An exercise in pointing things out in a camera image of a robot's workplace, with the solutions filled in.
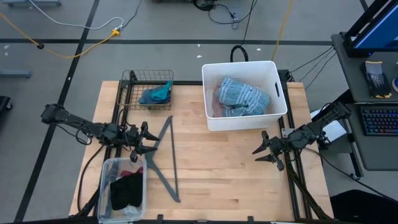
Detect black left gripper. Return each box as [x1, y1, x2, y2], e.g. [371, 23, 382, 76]
[124, 121, 161, 163]

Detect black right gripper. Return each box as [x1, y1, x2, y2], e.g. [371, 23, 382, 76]
[252, 131, 289, 172]

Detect maroon garment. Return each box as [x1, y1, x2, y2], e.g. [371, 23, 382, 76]
[119, 167, 144, 178]

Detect navy blue sock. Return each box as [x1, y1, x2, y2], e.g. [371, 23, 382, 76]
[139, 88, 172, 106]

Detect black garment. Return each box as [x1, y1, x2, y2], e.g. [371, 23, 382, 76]
[109, 172, 144, 211]

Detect teal sock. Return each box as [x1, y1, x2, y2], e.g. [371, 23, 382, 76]
[150, 80, 174, 102]

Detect blue striped shirt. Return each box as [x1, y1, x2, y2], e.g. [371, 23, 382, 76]
[216, 76, 271, 118]

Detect pink checked shirt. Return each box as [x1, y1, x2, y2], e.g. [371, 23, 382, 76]
[211, 86, 224, 118]

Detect grey knit cloth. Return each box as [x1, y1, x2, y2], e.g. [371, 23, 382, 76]
[123, 203, 141, 216]

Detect clear plastic bin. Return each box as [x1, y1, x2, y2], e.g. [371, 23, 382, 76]
[97, 156, 147, 223]

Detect white flat box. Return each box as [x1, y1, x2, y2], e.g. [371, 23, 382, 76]
[310, 108, 346, 143]

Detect white perforated plastic basket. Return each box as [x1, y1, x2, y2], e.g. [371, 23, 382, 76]
[201, 60, 288, 132]

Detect dark grey office desk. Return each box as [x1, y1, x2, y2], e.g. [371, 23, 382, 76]
[331, 30, 398, 181]

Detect black computer keyboard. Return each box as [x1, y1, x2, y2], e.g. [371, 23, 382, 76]
[360, 105, 398, 137]

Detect black and grey work gloves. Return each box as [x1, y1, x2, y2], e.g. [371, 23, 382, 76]
[360, 60, 392, 99]

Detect black computer monitor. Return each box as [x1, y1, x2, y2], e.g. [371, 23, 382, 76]
[343, 0, 398, 58]

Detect black wire basket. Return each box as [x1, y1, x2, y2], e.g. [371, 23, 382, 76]
[116, 70, 175, 111]

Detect black left arm base cable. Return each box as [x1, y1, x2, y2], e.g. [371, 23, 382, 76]
[76, 144, 105, 213]

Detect black right arm floor cable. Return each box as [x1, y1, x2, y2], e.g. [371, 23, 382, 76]
[303, 146, 398, 205]

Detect black desk cables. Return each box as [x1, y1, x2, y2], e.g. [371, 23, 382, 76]
[287, 46, 337, 91]

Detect black coiled floor cable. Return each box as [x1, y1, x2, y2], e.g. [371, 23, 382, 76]
[229, 0, 259, 63]

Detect yellow floor cable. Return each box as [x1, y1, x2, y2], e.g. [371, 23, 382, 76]
[272, 0, 295, 62]
[0, 11, 121, 60]

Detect white floor cable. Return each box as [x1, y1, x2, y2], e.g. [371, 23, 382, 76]
[27, 0, 124, 31]

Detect black floor cable bundle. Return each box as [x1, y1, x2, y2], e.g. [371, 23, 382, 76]
[192, 0, 249, 30]

